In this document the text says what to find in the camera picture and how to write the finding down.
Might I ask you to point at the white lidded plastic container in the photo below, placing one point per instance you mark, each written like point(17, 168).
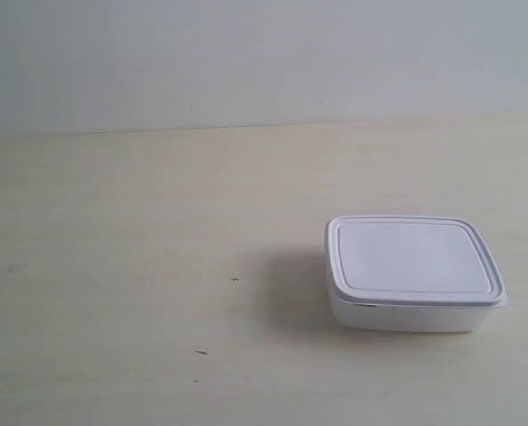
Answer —
point(415, 274)

